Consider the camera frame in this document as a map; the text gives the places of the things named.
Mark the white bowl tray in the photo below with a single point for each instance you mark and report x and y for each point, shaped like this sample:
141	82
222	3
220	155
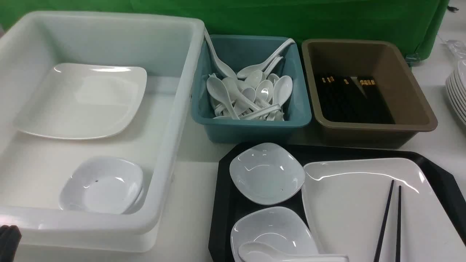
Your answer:
278	227
267	174

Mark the white soup spoon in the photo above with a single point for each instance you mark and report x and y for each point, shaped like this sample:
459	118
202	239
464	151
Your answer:
262	252

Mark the large white rice plate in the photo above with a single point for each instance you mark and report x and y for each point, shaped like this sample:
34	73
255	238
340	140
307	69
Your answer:
345	202

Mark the black chopstick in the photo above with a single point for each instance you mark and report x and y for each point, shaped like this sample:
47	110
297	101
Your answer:
399	227
383	225

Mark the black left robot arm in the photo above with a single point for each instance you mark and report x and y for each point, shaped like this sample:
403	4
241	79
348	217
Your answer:
10	237

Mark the white square plate in tub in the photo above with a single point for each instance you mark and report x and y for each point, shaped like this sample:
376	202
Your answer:
82	102

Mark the white spoon left front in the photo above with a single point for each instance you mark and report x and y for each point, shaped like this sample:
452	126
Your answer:
218	91

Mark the white spoon leaning back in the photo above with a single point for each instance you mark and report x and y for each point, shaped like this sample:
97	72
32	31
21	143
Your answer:
245	72

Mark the long white ladle spoon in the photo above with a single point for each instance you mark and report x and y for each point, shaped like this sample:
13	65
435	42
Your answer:
222	67

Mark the white spoon right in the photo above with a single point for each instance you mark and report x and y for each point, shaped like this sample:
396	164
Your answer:
282	90

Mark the black serving tray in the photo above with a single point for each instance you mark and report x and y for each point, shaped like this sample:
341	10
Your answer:
230	205

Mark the teal plastic bin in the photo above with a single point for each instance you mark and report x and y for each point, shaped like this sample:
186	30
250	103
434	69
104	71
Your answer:
238	52

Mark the black chopsticks pile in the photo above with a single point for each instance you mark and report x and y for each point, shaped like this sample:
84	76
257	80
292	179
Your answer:
352	99

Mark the brown plastic bin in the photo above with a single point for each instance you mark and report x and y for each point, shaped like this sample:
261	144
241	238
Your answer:
385	63

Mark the large white plastic tub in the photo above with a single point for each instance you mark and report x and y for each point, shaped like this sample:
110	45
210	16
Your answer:
34	169

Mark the white bowl in tub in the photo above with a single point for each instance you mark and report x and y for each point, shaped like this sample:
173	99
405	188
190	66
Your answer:
103	184

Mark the metal binder clip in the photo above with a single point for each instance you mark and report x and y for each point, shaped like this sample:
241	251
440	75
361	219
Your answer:
413	59

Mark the stack of white plates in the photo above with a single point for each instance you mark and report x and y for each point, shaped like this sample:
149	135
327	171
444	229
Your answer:
456	90

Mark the clear plastic wrap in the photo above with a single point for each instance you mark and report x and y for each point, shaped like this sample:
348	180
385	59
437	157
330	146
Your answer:
457	48

